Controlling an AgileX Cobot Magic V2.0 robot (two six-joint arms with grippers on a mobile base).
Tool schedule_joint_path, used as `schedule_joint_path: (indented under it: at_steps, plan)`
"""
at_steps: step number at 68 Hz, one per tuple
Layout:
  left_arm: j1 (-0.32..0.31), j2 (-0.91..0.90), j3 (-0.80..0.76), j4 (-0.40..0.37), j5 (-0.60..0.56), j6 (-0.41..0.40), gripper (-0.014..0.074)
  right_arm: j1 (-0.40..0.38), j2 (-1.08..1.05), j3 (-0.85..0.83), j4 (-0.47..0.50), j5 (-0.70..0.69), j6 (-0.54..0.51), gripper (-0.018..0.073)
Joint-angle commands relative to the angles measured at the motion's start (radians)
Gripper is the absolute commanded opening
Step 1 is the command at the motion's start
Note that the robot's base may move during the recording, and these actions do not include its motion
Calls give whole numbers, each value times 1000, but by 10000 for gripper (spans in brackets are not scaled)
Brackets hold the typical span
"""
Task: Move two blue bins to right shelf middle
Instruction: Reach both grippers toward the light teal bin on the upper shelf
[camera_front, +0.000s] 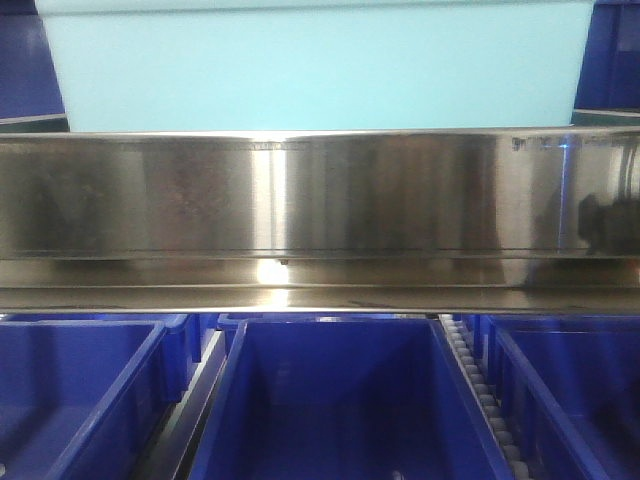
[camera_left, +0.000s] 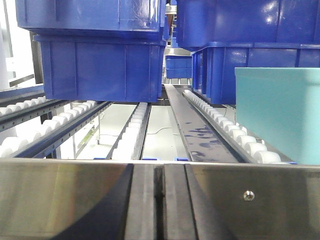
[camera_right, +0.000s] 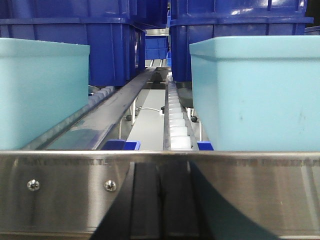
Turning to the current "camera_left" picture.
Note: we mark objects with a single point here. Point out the blue bin lower left stack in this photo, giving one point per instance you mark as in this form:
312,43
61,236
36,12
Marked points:
101,69

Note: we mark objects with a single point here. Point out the blue bin upper left stack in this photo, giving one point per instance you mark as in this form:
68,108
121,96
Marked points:
128,19

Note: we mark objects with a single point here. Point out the white roller track left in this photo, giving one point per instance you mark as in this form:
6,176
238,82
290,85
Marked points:
43,139

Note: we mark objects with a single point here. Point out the blue bin stack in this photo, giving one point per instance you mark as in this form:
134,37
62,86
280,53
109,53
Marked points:
128,19
101,69
247,21
214,64

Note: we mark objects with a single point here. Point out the dark metal guide rail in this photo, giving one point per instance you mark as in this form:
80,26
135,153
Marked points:
202,143

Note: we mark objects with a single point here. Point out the white roller track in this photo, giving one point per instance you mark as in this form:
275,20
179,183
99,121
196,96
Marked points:
250,148
43,139
129,144

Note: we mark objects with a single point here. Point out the blue bin lower right stack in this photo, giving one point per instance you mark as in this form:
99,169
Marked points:
214,64

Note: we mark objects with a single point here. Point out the distant blue bin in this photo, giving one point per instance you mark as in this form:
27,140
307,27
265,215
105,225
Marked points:
178,67

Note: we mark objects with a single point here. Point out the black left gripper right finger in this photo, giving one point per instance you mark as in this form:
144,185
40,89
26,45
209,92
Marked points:
188,214

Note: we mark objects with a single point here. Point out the light teal plastic bin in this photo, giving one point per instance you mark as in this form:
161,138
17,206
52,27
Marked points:
281,105

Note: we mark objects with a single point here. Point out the steel shelf front rail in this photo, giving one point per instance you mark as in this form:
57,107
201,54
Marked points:
39,198

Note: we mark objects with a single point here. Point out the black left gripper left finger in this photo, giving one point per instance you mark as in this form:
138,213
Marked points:
131,210

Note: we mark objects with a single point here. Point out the white roller track right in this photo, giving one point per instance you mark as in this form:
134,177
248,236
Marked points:
250,148

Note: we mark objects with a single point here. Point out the blue bin upper right stack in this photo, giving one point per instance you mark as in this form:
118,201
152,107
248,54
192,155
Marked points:
247,21

